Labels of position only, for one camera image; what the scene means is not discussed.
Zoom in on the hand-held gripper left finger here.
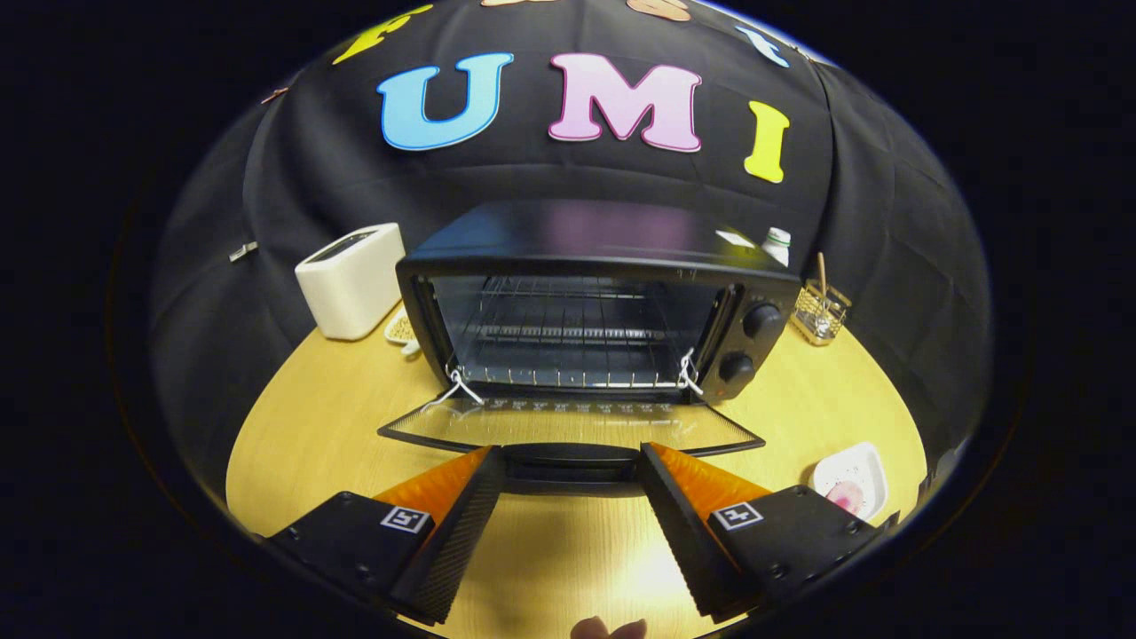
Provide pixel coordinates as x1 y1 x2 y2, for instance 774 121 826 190
266 446 507 625

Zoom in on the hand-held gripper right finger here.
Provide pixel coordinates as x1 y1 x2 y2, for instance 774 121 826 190
639 442 902 622

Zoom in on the white square plate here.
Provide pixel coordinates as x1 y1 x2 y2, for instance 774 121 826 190
812 442 889 522

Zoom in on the black toaster oven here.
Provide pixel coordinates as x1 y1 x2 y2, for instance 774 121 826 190
377 200 804 498

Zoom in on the white toaster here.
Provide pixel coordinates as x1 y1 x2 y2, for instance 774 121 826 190
295 223 406 342

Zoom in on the small beige dish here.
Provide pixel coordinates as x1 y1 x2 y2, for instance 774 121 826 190
384 306 422 356

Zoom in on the black backdrop cloth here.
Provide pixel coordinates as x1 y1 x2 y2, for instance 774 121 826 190
151 0 990 498

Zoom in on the metal wire basket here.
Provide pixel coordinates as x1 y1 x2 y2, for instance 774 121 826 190
790 280 853 346

